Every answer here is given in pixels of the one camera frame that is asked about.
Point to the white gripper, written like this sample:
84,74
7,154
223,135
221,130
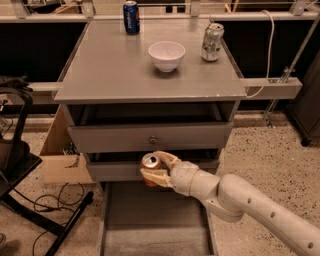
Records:
182,178

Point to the red coke can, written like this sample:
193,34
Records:
149,161

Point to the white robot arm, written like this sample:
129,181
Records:
229,198

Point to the grey top drawer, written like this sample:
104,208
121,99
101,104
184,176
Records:
131,127

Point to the grey drawer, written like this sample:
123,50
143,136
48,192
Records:
131,127
125,166
138,220

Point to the grey bottom drawer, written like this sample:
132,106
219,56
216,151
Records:
138,220

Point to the grey middle drawer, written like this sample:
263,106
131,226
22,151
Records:
125,166

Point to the grey drawer cabinet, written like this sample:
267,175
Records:
111,67

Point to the green white soda can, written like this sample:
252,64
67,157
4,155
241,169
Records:
211,44

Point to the blue pepsi can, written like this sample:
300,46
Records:
131,17

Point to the cardboard box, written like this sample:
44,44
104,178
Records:
58,166

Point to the white bowl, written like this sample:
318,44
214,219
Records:
166,55

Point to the black chair stand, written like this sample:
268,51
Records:
16,163

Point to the dark cabinet at right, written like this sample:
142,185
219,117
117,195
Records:
305,110

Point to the metal rail beam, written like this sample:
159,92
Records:
268,89

